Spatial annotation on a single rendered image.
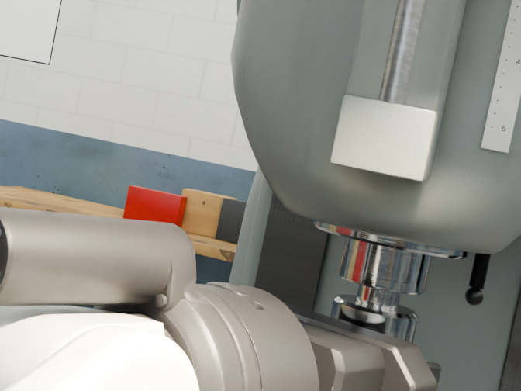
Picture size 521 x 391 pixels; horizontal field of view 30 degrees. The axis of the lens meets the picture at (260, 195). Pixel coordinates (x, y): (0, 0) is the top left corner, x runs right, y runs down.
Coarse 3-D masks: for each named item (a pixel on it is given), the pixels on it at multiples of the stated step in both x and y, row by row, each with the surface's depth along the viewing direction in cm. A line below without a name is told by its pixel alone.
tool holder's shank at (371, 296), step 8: (360, 288) 53; (368, 288) 52; (360, 296) 53; (368, 296) 52; (376, 296) 52; (384, 296) 52; (392, 296) 52; (368, 304) 52; (376, 304) 52; (384, 304) 52; (392, 304) 52
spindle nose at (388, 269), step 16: (352, 240) 52; (352, 256) 52; (368, 256) 51; (384, 256) 51; (400, 256) 51; (416, 256) 51; (352, 272) 52; (368, 272) 51; (384, 272) 51; (400, 272) 51; (416, 272) 51; (384, 288) 51; (400, 288) 51; (416, 288) 52
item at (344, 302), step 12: (336, 300) 53; (348, 300) 52; (336, 312) 52; (348, 312) 52; (360, 312) 51; (372, 312) 51; (384, 312) 51; (396, 312) 52; (408, 312) 53; (360, 324) 51; (372, 324) 51; (384, 324) 51; (396, 324) 51; (408, 324) 52
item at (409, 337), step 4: (332, 316) 53; (356, 324) 51; (368, 328) 51; (380, 332) 51; (384, 332) 51; (388, 332) 51; (392, 332) 51; (392, 336) 51; (396, 336) 51; (400, 336) 51; (404, 336) 52; (408, 336) 52; (412, 336) 52; (404, 340) 52; (408, 340) 52; (412, 340) 53
